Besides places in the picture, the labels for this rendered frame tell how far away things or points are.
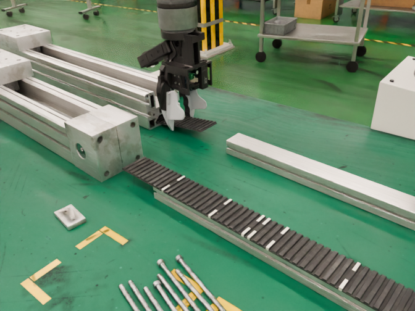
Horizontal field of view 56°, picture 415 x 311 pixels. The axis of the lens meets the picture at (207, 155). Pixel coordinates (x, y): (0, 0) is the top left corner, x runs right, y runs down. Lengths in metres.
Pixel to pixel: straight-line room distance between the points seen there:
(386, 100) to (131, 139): 0.52
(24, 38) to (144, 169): 0.75
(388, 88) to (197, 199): 0.47
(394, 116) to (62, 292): 0.69
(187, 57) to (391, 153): 0.43
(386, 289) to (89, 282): 0.36
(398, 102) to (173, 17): 0.47
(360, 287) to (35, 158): 0.64
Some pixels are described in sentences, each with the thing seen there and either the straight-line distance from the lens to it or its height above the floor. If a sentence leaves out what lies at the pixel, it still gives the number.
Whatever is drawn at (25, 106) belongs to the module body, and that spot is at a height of 0.86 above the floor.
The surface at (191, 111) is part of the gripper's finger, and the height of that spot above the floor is 0.81.
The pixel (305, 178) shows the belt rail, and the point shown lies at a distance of 0.70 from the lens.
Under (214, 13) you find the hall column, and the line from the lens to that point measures 4.17.
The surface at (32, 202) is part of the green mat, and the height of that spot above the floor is 0.78.
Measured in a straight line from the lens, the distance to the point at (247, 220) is 0.56.
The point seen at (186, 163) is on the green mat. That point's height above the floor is 0.78.
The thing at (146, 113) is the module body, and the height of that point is 0.81.
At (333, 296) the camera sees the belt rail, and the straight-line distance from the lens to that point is 0.52.
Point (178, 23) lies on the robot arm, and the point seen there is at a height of 1.02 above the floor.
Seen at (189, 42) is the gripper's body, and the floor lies 0.98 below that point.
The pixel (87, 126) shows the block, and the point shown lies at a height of 0.87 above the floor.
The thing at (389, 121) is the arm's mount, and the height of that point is 0.81.
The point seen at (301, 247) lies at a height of 0.81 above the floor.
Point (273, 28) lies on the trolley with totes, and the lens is 3.78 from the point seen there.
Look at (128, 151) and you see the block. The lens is 0.74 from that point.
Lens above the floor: 1.18
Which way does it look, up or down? 31 degrees down
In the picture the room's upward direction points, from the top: 2 degrees counter-clockwise
